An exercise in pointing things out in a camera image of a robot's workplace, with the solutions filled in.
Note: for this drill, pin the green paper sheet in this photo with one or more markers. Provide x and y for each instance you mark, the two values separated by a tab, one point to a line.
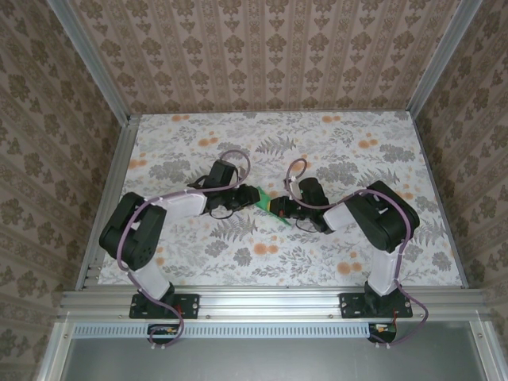
265	204

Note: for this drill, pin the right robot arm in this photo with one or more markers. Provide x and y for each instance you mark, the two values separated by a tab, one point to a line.
385	214

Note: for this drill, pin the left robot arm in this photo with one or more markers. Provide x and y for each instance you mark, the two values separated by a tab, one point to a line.
131	234

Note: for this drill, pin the floral table cover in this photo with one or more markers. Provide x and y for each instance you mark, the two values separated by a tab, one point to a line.
278	258

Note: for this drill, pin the grey metal panel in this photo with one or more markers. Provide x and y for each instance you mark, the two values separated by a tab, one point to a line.
254	361

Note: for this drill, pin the black wiring junction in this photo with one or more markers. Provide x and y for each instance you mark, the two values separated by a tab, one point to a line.
162	333
383	333

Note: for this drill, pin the aluminium cross rail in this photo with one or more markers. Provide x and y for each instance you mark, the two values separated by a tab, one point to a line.
270	303

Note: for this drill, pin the aluminium side rail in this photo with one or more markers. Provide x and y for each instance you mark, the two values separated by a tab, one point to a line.
116	178

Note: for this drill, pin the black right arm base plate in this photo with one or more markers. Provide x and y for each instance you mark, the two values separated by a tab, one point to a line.
351	305

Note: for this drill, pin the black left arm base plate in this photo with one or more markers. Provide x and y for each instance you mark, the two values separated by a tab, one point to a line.
186	305

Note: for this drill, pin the aluminium frame post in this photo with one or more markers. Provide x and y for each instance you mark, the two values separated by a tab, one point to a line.
95	63
441	59

